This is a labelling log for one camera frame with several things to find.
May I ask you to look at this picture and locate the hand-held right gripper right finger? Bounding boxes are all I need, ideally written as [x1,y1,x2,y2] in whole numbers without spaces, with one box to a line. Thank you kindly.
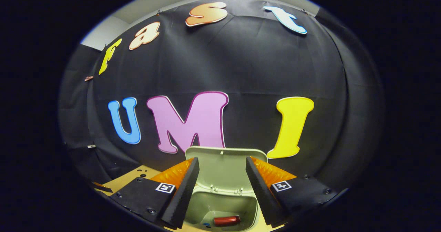
[245,156,341,229]

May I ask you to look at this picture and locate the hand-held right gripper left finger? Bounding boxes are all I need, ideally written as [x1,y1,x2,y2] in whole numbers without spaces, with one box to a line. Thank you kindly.
[110,157,200,230]

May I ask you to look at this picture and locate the red pop can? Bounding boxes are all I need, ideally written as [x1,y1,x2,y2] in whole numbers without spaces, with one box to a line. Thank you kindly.
[213,215,241,228]

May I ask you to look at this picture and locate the pale green desktop garbage bin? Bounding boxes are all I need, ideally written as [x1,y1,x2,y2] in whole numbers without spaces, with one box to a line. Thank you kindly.
[184,146,268,232]

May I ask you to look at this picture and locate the wooden desktop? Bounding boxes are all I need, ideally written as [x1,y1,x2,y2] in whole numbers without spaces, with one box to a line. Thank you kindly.
[94,165,286,232]

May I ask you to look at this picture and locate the black backdrop cloth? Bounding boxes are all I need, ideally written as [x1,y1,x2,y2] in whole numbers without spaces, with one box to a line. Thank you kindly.
[59,0,384,191]

